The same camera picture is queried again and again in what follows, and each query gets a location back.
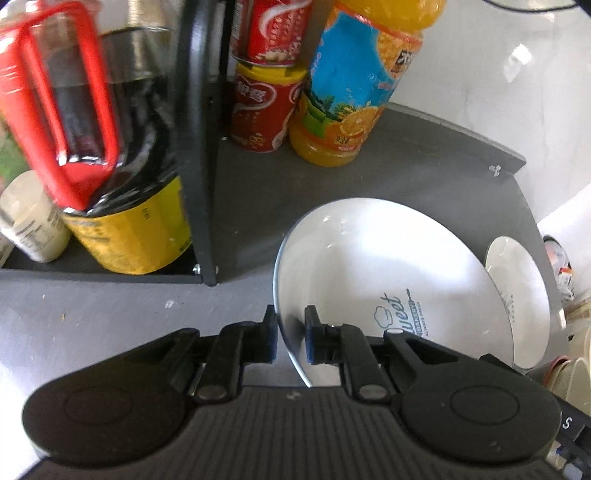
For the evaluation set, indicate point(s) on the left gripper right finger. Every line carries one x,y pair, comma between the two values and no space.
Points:
349,349

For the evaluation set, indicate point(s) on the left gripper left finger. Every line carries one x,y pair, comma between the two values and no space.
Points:
223,357

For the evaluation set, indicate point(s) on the white plate Sweet print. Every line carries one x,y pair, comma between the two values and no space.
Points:
380,265

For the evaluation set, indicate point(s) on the white plate Bakery print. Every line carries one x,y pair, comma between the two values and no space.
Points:
523,291

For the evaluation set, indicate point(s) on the white ceramic bowl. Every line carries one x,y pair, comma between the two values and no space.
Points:
570,379

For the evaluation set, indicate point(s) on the black metal shelf rack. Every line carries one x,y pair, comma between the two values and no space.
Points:
198,97

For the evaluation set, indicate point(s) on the large soy sauce bottle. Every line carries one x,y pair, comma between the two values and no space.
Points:
84,96

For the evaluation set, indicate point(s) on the white pill jar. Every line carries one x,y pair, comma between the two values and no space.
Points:
31,221

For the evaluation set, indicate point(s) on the red drink can lower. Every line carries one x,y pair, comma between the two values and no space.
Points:
265,99

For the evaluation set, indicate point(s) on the red drink can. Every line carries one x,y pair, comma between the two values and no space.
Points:
265,99
269,33

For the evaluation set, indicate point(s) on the pot with packets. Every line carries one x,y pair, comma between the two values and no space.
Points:
562,268

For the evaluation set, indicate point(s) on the orange juice bottle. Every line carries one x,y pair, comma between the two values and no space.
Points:
365,49

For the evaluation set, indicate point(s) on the red drink can upper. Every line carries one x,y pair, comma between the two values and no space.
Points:
269,33

